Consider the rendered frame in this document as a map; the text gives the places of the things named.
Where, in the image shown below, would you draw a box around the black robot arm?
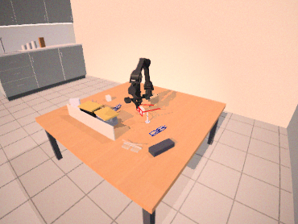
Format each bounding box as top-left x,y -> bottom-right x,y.
128,57 -> 154,97

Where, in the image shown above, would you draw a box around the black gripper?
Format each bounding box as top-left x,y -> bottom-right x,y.
124,90 -> 150,109

